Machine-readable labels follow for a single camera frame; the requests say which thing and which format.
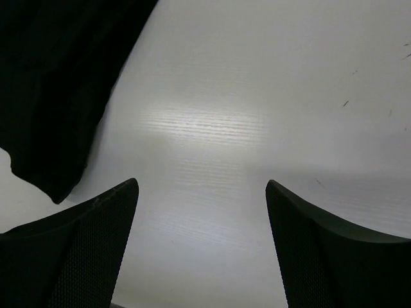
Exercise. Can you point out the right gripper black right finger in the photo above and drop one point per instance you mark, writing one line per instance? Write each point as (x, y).
(327, 261)

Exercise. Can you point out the black pleated skirt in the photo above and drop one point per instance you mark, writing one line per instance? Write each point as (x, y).
(59, 63)

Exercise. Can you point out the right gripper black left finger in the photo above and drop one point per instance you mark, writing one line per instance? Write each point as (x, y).
(71, 258)

